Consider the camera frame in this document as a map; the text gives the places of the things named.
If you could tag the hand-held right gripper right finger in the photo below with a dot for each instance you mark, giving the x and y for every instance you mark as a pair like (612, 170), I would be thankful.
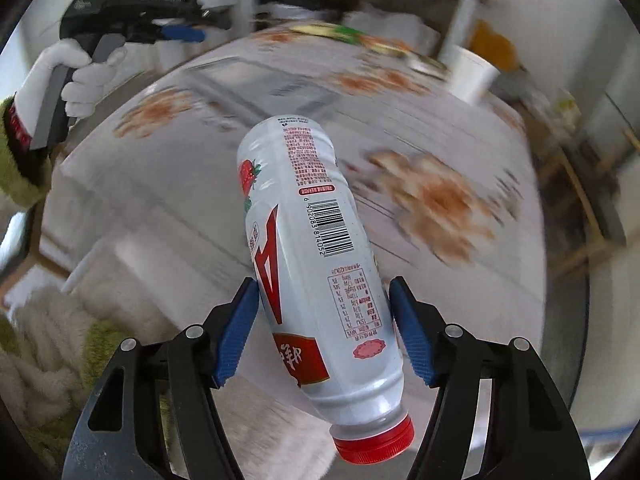
(415, 340)

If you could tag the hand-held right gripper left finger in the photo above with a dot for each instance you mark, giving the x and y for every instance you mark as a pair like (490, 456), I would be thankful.
(235, 340)

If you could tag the white bottle with red cap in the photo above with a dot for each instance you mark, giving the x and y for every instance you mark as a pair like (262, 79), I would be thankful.
(310, 240)

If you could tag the person's left forearm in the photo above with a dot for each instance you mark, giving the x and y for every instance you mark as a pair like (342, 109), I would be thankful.
(22, 175)

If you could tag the person's left hand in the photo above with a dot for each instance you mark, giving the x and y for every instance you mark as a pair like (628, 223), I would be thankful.
(90, 80)

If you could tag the floral tablecloth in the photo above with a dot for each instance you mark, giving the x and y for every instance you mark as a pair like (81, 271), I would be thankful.
(175, 200)

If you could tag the green and yellow packet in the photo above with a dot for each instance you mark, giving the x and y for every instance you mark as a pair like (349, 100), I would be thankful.
(350, 35)

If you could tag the fluffy white blanket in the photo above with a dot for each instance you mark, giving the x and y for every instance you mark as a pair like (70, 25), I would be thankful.
(45, 360)

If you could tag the wooden chair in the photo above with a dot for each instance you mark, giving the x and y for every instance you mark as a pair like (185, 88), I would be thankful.
(580, 200)

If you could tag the white paper cup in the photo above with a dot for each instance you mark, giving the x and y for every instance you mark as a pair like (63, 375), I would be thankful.
(472, 77)

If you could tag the yellow bag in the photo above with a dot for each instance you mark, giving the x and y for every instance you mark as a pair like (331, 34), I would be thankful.
(492, 47)

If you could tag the white shelf frame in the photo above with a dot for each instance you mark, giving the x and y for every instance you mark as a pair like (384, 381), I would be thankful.
(465, 5)

